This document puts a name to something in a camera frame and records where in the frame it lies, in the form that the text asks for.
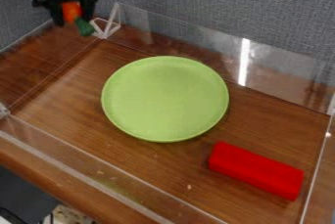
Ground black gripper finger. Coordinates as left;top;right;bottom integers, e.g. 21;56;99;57
81;0;96;22
48;3;64;26

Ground orange toy carrot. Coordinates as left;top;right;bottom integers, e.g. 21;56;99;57
36;0;96;37

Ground light green round plate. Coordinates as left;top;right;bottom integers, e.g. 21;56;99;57
100;56;229;143

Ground red rectangular block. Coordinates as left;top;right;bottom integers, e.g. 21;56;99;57
207;142;304;201

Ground clear acrylic corner bracket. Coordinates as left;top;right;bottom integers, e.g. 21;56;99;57
89;3;121;39

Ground clear acrylic enclosure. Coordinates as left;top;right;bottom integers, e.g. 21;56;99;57
0;4;335;224

